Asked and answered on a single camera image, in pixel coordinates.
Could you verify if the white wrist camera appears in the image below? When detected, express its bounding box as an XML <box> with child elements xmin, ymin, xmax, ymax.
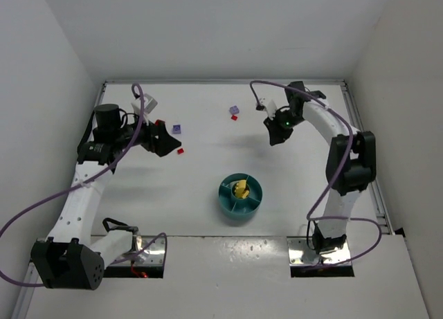
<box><xmin>256</xmin><ymin>98</ymin><xmax>278</xmax><ymax>120</ymax></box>
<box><xmin>131</xmin><ymin>93</ymin><xmax>158</xmax><ymax>123</ymax></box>

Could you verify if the lavender lego brick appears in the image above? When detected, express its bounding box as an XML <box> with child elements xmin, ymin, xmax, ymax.
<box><xmin>229</xmin><ymin>105</ymin><xmax>239</xmax><ymax>116</ymax></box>

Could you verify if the metal base plate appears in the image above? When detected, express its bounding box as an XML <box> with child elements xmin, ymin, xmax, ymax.
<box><xmin>287</xmin><ymin>237</ymin><xmax>351</xmax><ymax>267</ymax></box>
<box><xmin>110</xmin><ymin>235</ymin><xmax>167</xmax><ymax>267</ymax></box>

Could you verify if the small yellow lego brick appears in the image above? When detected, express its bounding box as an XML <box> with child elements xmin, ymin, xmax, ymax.
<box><xmin>235</xmin><ymin>179</ymin><xmax>248</xmax><ymax>198</ymax></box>

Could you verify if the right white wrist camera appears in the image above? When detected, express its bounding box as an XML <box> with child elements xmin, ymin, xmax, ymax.
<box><xmin>256</xmin><ymin>98</ymin><xmax>278</xmax><ymax>120</ymax></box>

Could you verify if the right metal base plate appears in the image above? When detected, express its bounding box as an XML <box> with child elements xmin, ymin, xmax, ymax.
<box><xmin>287</xmin><ymin>237</ymin><xmax>351</xmax><ymax>267</ymax></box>

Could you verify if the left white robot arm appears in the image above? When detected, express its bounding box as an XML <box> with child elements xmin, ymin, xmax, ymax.
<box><xmin>30</xmin><ymin>104</ymin><xmax>181</xmax><ymax>290</ymax></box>

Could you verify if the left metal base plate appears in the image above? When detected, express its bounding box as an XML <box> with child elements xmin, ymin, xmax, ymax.
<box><xmin>110</xmin><ymin>235</ymin><xmax>167</xmax><ymax>267</ymax></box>

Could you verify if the long yellow lego plate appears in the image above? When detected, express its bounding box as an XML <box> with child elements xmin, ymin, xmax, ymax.
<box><xmin>234</xmin><ymin>190</ymin><xmax>250</xmax><ymax>199</ymax></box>

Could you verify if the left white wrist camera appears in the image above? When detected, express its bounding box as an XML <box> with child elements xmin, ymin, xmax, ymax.
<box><xmin>131</xmin><ymin>93</ymin><xmax>158</xmax><ymax>123</ymax></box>

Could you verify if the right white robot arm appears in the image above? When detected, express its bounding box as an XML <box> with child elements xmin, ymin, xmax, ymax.
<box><xmin>260</xmin><ymin>81</ymin><xmax>377</xmax><ymax>254</ymax></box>

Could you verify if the teal divided round container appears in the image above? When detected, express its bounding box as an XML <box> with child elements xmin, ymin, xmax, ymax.
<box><xmin>218</xmin><ymin>173</ymin><xmax>263</xmax><ymax>223</ymax></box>

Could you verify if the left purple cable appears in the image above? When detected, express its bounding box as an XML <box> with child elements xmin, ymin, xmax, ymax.
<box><xmin>0</xmin><ymin>82</ymin><xmax>168</xmax><ymax>287</ymax></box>

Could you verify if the small purple lego piece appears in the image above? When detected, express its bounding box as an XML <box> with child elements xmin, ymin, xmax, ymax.
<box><xmin>172</xmin><ymin>125</ymin><xmax>182</xmax><ymax>135</ymax></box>

